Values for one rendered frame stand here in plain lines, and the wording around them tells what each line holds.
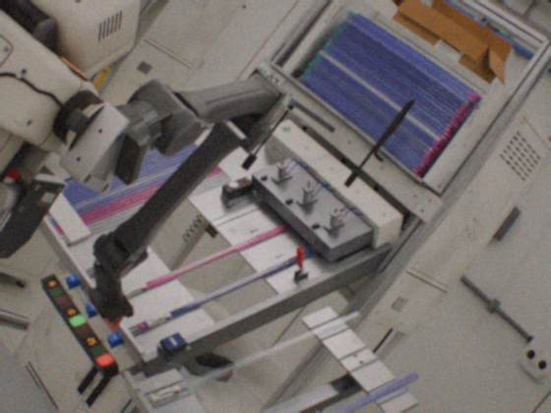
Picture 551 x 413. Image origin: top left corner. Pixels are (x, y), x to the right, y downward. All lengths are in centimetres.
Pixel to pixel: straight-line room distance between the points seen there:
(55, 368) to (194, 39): 146
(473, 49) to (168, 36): 124
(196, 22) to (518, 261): 162
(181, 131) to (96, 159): 16
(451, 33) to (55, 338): 153
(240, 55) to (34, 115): 363
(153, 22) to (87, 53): 201
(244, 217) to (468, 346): 163
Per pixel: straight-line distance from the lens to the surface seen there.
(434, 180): 220
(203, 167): 173
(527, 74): 229
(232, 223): 230
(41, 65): 124
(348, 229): 222
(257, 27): 486
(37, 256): 367
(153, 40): 337
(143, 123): 129
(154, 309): 208
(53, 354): 267
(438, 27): 280
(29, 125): 126
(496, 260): 373
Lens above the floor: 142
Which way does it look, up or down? 9 degrees down
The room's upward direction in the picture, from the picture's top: 37 degrees clockwise
